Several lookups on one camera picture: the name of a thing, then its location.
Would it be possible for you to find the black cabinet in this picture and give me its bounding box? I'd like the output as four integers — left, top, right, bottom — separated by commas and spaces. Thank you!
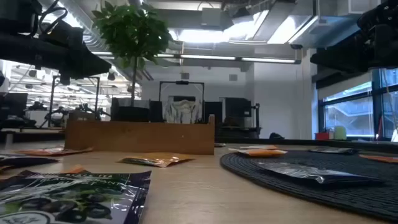
221, 96, 253, 128

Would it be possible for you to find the black stand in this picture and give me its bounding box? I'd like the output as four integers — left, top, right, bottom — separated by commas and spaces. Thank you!
251, 103, 262, 139

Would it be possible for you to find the black monitor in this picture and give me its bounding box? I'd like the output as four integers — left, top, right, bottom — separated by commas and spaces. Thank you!
0, 92, 29, 119

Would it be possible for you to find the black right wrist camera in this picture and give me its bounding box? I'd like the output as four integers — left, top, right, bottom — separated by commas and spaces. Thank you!
356, 14, 398, 43

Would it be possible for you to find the silver ventilation duct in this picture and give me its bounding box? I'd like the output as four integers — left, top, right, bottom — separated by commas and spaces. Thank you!
287, 0, 382, 49

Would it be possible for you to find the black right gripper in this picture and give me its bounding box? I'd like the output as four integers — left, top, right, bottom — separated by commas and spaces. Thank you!
310, 37, 398, 73

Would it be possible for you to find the black box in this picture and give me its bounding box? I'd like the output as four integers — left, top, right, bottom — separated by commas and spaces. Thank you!
204, 101, 223, 125

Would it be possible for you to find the green container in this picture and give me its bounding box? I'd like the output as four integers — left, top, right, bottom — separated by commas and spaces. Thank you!
334, 125, 348, 141

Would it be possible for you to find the black aluminium table frame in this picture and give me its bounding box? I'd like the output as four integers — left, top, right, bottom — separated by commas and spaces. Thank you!
215, 138, 398, 154

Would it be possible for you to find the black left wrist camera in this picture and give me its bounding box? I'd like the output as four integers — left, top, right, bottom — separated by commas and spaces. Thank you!
39, 18, 85, 48

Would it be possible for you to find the green plant in black pot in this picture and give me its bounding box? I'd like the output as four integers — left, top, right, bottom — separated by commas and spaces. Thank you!
91, 0, 174, 123

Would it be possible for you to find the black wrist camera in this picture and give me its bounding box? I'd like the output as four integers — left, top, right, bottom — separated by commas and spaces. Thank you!
39, 18, 85, 48
356, 14, 398, 43

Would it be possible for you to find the white cloth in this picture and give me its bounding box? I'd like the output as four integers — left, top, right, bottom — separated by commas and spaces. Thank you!
164, 98, 203, 124

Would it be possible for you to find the black window frame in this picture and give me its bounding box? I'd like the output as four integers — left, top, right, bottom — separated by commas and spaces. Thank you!
317, 67, 398, 141

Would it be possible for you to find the white orange Tazo tea packet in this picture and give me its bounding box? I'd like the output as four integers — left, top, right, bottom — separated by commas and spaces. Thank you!
239, 144, 279, 150
228, 147, 289, 157

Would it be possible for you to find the round dark woven placemat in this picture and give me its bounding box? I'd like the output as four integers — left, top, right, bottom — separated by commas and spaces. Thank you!
220, 148, 398, 222

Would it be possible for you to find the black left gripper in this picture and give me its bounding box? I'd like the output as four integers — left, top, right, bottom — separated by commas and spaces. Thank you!
0, 34, 112, 80

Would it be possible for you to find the orange-red tea packet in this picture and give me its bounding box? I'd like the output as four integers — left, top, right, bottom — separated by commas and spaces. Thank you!
359, 154, 398, 164
117, 152, 196, 169
17, 147, 94, 157
60, 164, 91, 175

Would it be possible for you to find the long ceiling light bar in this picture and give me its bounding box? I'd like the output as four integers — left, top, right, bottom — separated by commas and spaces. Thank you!
90, 50, 302, 65

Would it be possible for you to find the wooden three-compartment tray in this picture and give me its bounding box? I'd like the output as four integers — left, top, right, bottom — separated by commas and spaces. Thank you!
64, 114, 216, 156

